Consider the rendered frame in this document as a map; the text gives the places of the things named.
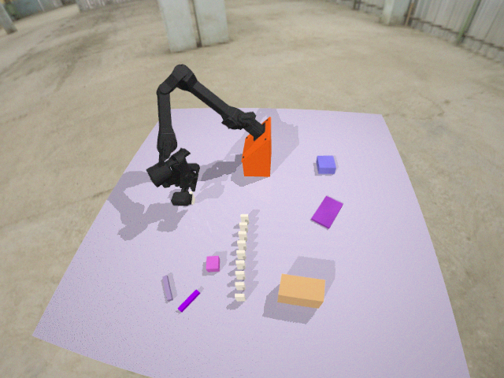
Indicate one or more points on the small blue block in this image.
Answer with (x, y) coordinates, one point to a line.
(326, 164)

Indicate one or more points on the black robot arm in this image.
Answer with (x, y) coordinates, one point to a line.
(183, 78)

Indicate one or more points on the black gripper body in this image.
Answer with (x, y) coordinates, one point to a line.
(184, 181)

